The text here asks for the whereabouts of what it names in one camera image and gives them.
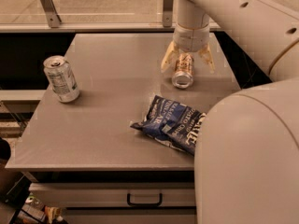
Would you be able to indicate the left metal bracket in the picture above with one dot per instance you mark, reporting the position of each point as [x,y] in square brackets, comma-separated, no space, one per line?
[52,16]

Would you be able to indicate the clutter under table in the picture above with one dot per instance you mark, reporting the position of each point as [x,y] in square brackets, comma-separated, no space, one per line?
[33,215]

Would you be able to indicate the blue chip bag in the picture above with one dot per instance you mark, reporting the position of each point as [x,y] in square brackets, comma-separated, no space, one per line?
[172,124]

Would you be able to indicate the middle metal bracket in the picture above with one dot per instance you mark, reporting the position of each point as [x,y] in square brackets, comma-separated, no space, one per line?
[167,13]

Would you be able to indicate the metal bracket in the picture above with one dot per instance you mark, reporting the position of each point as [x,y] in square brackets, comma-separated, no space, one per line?
[167,13]
[52,16]

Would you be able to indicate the orange soda can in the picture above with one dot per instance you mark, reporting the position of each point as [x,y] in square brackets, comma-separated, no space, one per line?
[183,72]

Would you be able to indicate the grey drawer cabinet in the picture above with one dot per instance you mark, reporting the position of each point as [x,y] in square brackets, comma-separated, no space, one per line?
[84,156]

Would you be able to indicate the black drawer handle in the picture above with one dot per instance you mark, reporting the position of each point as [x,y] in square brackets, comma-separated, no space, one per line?
[143,200]

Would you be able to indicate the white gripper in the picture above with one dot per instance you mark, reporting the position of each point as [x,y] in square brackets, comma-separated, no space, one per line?
[191,39]

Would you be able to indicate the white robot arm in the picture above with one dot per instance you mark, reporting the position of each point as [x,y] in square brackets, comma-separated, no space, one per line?
[246,162]

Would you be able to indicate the white green soda can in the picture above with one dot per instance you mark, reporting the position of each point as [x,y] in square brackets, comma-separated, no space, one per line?
[61,78]

